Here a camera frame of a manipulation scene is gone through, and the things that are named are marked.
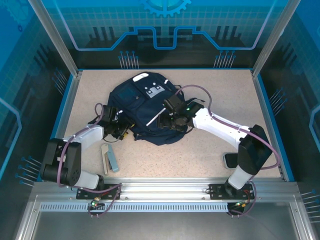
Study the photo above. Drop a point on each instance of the navy blue backpack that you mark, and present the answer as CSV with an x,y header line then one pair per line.
x,y
130,105

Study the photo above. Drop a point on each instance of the blue grey stationery box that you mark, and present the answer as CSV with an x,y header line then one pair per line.
x,y
115,165

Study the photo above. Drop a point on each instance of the beige ruler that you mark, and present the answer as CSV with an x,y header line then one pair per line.
x,y
105,162

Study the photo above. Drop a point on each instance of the black smartphone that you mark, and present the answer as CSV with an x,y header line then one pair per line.
x,y
230,161

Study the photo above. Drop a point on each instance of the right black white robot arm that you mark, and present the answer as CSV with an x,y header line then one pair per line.
x,y
252,150

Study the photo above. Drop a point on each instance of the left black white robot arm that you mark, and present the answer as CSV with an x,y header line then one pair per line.
x,y
85,137

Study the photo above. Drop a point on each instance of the blue table edge trim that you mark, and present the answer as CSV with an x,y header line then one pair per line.
x,y
59,112
271,112
200,68

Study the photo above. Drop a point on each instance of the small lit circuit board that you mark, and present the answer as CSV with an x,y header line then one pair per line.
x,y
94,203
241,204

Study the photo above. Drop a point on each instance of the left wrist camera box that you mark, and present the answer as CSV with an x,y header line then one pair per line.
x,y
110,113

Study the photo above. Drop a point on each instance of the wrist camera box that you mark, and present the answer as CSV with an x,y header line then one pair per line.
x,y
173,103
110,113

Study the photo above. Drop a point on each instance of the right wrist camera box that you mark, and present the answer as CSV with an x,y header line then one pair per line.
x,y
173,103

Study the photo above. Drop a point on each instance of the aluminium side rail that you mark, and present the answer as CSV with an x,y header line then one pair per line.
x,y
65,112

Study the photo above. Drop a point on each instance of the aluminium mounting rail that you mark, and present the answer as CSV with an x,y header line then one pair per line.
x,y
162,187

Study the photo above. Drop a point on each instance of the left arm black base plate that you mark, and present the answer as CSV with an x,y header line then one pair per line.
x,y
82,193

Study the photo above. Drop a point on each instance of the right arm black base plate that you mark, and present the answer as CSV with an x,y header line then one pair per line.
x,y
215,191

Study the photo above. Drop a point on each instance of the left aluminium frame post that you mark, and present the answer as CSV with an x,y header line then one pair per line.
x,y
56,37

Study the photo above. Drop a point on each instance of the aluminium frame post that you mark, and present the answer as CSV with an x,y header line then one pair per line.
x,y
275,37
56,37

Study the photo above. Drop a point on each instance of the right aluminium frame post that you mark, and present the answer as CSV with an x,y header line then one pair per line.
x,y
275,37

